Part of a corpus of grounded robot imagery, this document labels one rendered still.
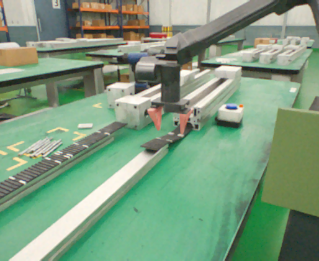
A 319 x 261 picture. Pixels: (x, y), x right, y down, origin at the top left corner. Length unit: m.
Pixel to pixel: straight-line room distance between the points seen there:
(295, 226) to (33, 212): 0.54
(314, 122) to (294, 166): 0.09
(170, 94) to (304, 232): 0.46
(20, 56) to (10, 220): 2.36
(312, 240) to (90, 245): 0.45
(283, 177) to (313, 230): 0.14
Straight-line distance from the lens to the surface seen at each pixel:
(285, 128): 0.53
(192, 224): 0.52
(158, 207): 0.55
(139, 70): 0.76
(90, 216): 0.50
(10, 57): 2.80
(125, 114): 0.93
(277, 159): 0.55
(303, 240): 0.67
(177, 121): 0.97
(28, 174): 0.66
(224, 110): 0.97
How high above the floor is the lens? 1.12
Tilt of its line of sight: 22 degrees down
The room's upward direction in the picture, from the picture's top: straight up
